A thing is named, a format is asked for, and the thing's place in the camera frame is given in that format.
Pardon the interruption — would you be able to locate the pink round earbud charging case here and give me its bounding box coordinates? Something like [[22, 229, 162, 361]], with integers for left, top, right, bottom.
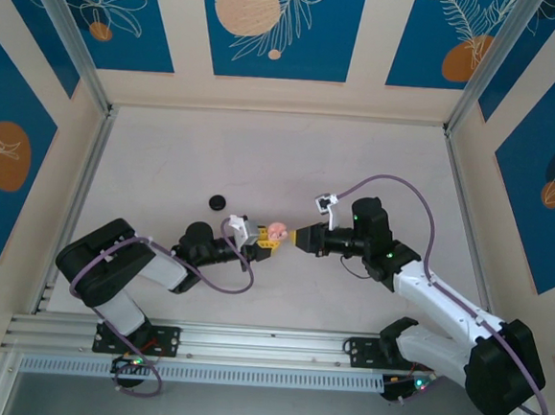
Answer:
[[266, 219, 290, 242]]

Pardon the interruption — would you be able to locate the left controller board green light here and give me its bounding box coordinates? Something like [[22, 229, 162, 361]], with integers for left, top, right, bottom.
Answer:
[[109, 353, 151, 376]]

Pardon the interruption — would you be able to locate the controller board green light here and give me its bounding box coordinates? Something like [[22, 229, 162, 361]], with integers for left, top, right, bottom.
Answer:
[[381, 375, 431, 406], [109, 353, 151, 376]]

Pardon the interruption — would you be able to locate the grey metal sheet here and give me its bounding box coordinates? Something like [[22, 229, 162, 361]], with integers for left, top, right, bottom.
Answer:
[[4, 368, 520, 415]]

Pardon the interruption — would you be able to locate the right controller board green light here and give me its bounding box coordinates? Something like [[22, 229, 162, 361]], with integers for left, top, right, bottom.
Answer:
[[381, 375, 431, 406]]

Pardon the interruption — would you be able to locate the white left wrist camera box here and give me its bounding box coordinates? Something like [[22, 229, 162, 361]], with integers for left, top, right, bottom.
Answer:
[[224, 211, 266, 248]]

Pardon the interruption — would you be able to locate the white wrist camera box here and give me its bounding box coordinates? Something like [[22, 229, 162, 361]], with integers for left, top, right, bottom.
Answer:
[[311, 190, 342, 233], [224, 211, 266, 248]]

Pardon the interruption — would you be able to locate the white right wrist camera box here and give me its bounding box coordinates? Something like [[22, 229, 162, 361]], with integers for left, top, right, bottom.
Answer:
[[311, 190, 342, 233]]

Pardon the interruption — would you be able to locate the thin black wrist wire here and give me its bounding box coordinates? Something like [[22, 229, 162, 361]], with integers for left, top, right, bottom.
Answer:
[[338, 253, 376, 282]]

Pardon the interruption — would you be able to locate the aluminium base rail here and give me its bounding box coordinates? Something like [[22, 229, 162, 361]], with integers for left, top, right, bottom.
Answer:
[[0, 301, 530, 389]]

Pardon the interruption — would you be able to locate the aluminium right side rail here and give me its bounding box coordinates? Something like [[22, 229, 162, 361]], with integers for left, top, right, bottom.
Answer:
[[428, 127, 513, 341]]

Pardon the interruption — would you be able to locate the grey slotted cable duct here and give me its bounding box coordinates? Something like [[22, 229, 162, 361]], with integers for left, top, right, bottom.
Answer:
[[17, 345, 385, 401]]

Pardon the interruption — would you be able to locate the aluminium left side rail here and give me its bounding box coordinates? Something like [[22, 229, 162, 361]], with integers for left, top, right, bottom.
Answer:
[[33, 101, 118, 319]]

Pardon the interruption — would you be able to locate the aluminium right frame post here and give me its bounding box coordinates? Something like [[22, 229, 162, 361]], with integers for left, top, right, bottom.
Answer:
[[444, 0, 549, 143]]

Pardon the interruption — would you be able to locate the aluminium frame post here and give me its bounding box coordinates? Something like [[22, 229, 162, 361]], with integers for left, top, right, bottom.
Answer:
[[11, 0, 122, 117], [444, 0, 549, 143]]

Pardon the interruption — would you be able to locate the aluminium left frame post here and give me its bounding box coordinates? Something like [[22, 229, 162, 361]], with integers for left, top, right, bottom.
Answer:
[[11, 0, 122, 117]]

